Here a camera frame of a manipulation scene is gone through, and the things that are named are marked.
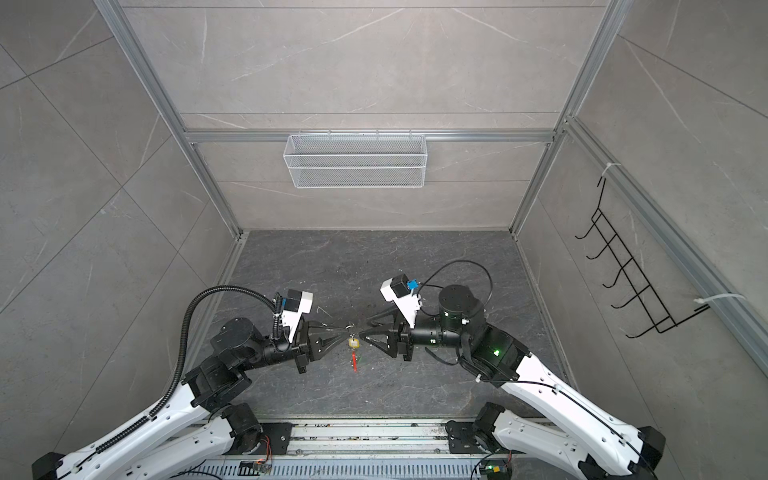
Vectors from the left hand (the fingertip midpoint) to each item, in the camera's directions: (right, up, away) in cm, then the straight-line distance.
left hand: (346, 329), depth 57 cm
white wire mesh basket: (-3, +47, +43) cm, 64 cm away
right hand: (+4, 0, 0) cm, 4 cm away
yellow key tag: (+1, -3, +3) cm, 5 cm away
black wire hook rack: (+64, +6, +7) cm, 65 cm away
